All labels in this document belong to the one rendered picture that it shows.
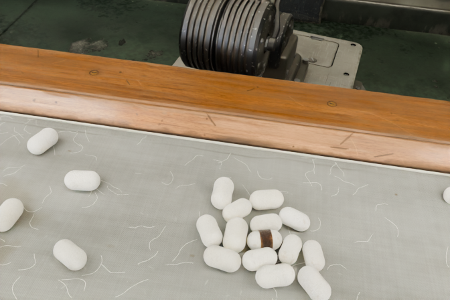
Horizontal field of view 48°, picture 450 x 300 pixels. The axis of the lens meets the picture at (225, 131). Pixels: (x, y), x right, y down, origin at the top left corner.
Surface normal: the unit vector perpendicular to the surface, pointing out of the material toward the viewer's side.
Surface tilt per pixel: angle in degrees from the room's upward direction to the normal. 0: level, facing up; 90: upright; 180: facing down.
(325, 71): 0
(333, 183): 0
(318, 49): 0
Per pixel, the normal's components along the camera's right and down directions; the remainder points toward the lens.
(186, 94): 0.05, -0.77
